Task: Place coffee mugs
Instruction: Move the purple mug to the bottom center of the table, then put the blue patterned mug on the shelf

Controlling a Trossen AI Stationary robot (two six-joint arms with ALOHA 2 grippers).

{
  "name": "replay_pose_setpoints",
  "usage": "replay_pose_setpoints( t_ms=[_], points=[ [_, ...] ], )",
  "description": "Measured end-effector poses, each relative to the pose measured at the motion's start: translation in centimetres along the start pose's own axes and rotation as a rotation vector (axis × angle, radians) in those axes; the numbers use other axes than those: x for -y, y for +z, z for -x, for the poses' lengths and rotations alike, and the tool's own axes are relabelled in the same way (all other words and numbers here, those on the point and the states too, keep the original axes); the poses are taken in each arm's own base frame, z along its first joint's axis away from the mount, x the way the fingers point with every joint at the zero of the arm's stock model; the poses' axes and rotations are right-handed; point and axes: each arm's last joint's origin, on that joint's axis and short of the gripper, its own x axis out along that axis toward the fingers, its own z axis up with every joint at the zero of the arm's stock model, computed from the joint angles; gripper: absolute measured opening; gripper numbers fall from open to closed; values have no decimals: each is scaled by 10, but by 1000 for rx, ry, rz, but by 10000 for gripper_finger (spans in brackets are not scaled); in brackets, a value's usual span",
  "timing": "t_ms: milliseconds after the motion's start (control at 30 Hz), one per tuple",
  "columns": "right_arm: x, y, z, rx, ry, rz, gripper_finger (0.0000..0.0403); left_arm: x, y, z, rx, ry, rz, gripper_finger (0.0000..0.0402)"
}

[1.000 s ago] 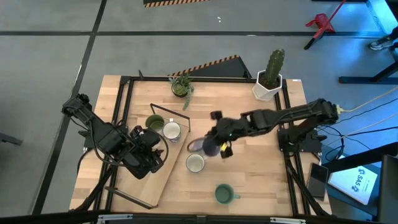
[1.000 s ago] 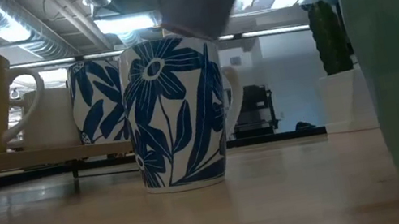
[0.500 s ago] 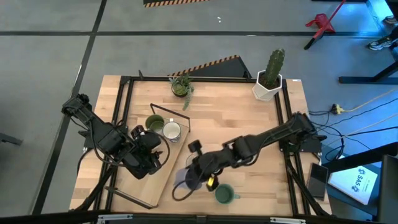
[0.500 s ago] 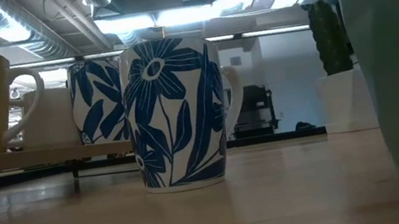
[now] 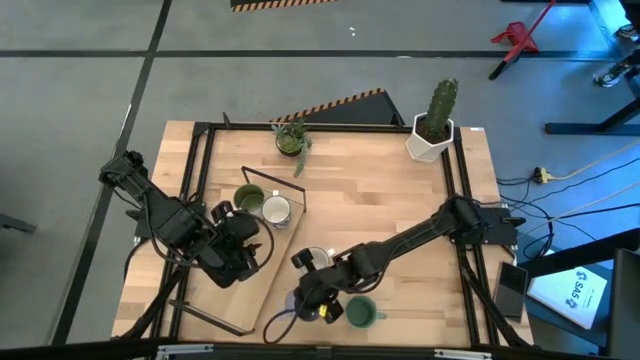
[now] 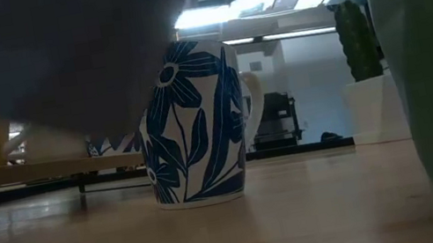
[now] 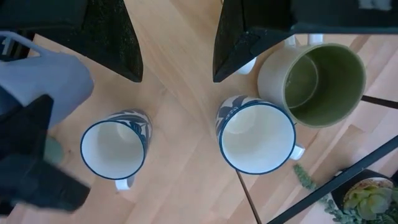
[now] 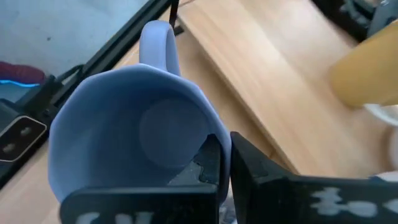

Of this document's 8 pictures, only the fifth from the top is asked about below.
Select black smartphone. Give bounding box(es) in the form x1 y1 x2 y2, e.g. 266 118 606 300
493 261 529 323

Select dark metal table stand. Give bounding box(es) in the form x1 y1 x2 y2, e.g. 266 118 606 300
544 0 640 136

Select black aluminium rig frame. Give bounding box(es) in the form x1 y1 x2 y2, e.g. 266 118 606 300
119 119 534 351

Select green succulent in pot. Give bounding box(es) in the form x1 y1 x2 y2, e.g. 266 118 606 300
271 117 314 179

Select purple mug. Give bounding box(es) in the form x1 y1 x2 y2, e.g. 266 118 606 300
283 288 321 322

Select person's shoe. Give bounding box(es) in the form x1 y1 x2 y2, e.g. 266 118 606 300
614 22 640 44
593 54 640 89

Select wooden shelf with black frame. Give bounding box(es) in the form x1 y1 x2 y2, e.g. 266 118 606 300
169 165 307 337

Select hazard-striped floor mat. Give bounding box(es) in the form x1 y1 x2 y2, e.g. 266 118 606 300
229 0 341 13

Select cactus in white pot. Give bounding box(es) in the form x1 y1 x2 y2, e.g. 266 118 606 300
405 77 460 164

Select white mug blue pattern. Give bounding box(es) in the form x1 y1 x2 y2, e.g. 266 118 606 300
260 189 293 230

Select black metal bar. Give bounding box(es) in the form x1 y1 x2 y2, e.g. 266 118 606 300
519 242 640 279

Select black crossbar with silver brackets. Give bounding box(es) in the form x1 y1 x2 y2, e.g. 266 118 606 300
0 337 616 360

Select black monitor panel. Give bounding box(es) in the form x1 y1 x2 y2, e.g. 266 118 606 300
605 248 640 359

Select white paper box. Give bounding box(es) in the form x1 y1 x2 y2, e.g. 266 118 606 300
527 264 609 331

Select yellow cable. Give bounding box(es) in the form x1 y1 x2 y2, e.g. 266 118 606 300
549 141 640 181

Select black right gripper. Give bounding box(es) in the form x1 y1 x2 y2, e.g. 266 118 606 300
291 248 347 324

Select black hazard-striped ramp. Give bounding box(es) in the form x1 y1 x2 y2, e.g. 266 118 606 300
269 88 406 126

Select dark metal foot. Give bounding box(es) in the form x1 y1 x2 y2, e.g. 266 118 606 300
0 212 37 234

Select sage green mug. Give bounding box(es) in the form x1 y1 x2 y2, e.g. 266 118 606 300
344 294 388 330
232 183 266 214

